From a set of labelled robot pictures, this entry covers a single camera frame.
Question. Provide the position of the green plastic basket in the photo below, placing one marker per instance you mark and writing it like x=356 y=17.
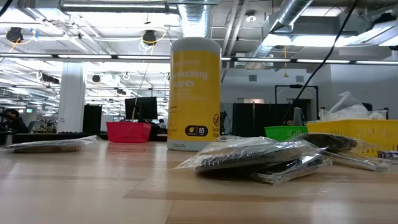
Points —
x=283 y=132

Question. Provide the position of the black item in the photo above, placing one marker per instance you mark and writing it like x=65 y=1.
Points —
x=46 y=147
x=242 y=160

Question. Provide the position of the white vanity pack bag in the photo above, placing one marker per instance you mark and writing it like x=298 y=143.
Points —
x=377 y=115
x=351 y=112

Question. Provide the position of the white pillar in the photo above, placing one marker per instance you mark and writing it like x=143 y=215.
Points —
x=71 y=99

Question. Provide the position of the red plastic basket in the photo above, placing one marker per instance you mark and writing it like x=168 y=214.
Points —
x=129 y=132

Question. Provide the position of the silver slanted ceiling duct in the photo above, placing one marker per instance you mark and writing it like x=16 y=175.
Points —
x=289 y=12

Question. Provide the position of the black partition panel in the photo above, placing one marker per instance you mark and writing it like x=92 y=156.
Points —
x=252 y=119

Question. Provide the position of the black cabinet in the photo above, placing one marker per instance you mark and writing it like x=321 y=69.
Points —
x=92 y=119

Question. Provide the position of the person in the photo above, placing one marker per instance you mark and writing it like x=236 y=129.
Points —
x=14 y=124
x=289 y=122
x=161 y=124

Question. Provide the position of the yellow plastic basket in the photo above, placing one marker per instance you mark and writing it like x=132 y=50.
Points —
x=351 y=130

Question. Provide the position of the black aluminium table frame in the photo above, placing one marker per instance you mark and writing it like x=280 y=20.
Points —
x=62 y=137

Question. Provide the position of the grey ceiling pipe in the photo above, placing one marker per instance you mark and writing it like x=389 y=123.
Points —
x=118 y=7

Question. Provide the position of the black tube stand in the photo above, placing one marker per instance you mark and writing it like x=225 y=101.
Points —
x=295 y=86

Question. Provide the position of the black background monitor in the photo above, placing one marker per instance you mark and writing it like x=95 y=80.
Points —
x=141 y=108

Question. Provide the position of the yellow disinfecting wipes canister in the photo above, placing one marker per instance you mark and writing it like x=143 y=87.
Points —
x=194 y=109

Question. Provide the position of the silver ribbed ceiling duct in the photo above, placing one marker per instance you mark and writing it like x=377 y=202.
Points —
x=194 y=18

